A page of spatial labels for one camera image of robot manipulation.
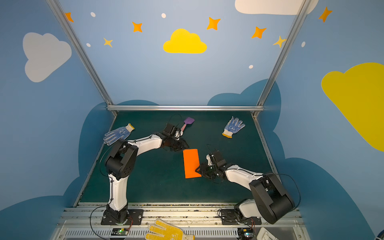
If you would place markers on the right aluminium frame post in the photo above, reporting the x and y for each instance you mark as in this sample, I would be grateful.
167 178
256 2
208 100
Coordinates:
292 34

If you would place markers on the purple pink toy spatula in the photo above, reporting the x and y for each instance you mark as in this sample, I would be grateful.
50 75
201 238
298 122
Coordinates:
187 121

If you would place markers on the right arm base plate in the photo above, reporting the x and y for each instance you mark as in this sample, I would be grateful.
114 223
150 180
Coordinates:
232 217

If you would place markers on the aluminium front rail base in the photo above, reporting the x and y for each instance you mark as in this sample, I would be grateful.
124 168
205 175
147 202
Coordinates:
199 219

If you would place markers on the blue dotted glove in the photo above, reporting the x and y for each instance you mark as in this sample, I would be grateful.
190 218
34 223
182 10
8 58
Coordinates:
233 126
118 134

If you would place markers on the green circuit board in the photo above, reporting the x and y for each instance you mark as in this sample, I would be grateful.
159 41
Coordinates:
245 234
120 231

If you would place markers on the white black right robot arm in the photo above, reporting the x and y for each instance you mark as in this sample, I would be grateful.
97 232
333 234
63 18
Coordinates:
271 201

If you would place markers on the white object bottom right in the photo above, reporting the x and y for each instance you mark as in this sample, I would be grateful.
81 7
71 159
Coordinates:
264 234

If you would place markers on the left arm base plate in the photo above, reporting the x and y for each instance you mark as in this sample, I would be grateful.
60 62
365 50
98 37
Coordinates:
123 217

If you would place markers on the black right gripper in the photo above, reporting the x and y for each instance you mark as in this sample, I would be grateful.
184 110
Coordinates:
205 170

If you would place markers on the blue dotted glove right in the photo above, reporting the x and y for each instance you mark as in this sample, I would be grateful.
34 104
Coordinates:
233 126

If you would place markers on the left aluminium frame post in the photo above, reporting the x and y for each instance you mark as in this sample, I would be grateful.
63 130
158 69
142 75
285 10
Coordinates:
60 15

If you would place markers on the right green circuit board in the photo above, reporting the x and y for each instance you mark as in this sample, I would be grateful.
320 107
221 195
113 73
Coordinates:
245 234

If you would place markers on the yellow dotted glove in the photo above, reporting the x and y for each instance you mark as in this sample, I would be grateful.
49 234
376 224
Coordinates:
161 230

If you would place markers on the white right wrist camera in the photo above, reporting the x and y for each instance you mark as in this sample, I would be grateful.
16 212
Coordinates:
210 160

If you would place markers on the blue dotted glove left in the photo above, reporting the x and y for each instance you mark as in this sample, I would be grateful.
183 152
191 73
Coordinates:
118 134

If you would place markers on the left green circuit board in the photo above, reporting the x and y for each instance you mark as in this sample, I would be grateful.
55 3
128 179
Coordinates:
120 231

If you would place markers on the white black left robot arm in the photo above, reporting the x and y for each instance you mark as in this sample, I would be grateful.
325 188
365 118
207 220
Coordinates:
120 164

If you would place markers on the aluminium frame post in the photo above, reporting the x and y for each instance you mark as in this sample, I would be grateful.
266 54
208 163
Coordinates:
60 15
292 34

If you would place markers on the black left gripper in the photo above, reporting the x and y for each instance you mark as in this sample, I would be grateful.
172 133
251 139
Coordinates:
178 142

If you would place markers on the orange square paper sheet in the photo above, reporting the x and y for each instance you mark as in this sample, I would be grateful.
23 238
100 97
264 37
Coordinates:
191 163

